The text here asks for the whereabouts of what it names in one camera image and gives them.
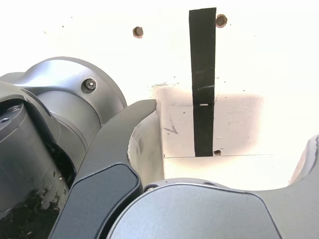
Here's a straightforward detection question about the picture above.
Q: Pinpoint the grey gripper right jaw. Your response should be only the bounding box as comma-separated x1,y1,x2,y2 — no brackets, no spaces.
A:
107,133,319,239

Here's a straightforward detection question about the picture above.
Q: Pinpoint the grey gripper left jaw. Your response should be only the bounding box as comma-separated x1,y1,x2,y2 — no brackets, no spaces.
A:
49,99,165,239

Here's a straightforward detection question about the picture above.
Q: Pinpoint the black tape strip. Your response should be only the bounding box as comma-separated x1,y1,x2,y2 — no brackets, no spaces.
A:
188,7,217,157

